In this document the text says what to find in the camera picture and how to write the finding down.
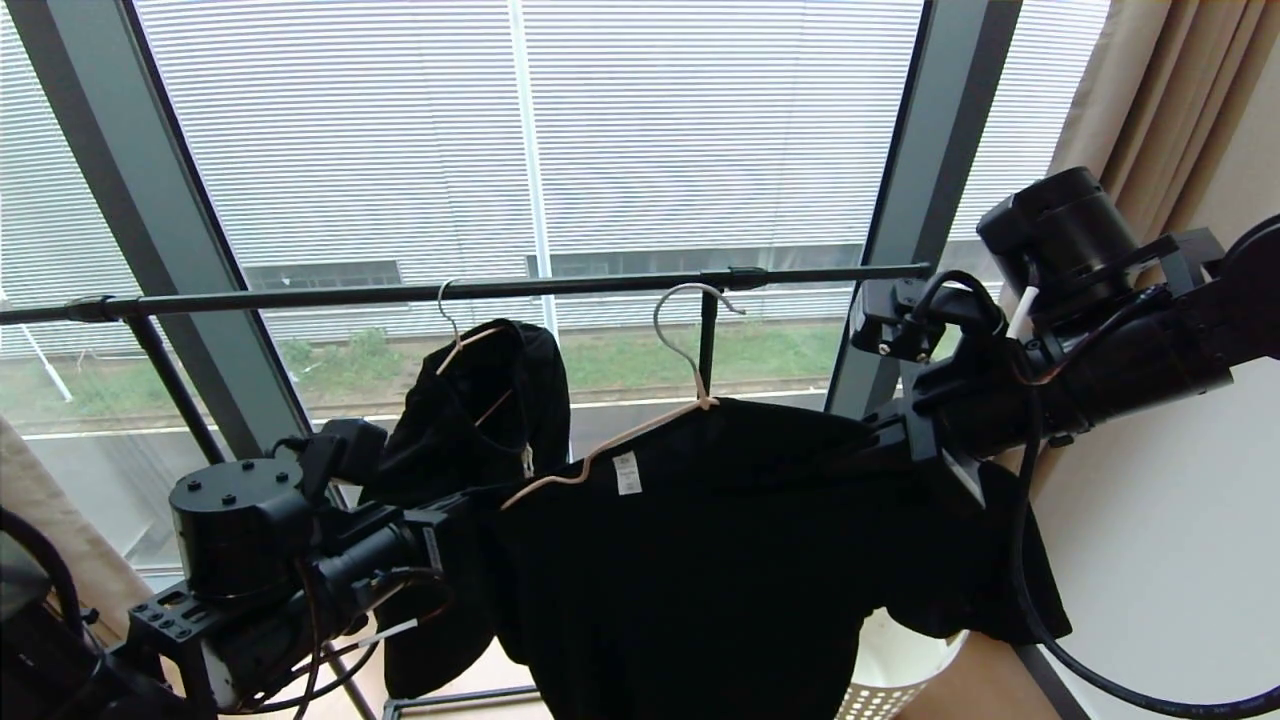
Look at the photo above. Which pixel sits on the black clothes rack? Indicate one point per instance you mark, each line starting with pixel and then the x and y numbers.
pixel 350 294

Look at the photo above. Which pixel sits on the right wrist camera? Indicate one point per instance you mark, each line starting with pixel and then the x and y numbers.
pixel 890 320

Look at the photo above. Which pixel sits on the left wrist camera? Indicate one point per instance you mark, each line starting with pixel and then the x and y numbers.
pixel 345 445

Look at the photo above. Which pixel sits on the black garment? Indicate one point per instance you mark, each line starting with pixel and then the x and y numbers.
pixel 720 580

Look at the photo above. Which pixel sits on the beige curtain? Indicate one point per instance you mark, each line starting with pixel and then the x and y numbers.
pixel 60 520
pixel 1150 100

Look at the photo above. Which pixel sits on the white laundry basket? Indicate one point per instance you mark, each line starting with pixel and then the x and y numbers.
pixel 900 680

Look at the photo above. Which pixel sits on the black shorts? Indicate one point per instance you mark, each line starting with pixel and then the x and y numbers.
pixel 470 430

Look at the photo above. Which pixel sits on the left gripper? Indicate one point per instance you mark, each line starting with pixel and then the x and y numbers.
pixel 370 570

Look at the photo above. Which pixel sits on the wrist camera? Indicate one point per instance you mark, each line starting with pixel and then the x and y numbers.
pixel 345 445
pixel 890 320

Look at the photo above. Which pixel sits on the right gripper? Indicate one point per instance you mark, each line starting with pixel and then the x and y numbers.
pixel 1100 370

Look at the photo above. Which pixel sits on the pink clothes hanger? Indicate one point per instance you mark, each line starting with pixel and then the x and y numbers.
pixel 690 370
pixel 450 345

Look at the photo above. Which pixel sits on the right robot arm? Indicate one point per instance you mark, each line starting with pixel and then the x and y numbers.
pixel 1060 230

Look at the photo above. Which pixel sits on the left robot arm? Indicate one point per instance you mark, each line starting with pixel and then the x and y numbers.
pixel 240 520

